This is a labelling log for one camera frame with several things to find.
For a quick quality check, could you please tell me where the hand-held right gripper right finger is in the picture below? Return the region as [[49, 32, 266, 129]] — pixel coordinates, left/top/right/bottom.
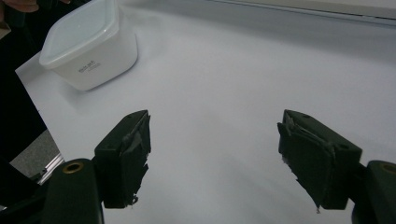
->
[[276, 108, 363, 213]]

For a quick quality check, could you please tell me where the aluminium table frame rail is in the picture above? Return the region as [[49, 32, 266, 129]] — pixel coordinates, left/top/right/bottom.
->
[[36, 151, 65, 185]]

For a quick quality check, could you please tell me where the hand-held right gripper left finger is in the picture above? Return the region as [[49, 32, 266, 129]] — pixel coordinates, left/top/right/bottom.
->
[[93, 109, 152, 209]]

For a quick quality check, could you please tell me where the white square plastic container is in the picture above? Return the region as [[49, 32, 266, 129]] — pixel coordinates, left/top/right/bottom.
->
[[49, 31, 139, 92]]

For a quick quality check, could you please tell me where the translucent white container lid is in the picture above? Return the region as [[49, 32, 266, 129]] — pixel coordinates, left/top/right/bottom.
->
[[38, 0, 121, 70]]

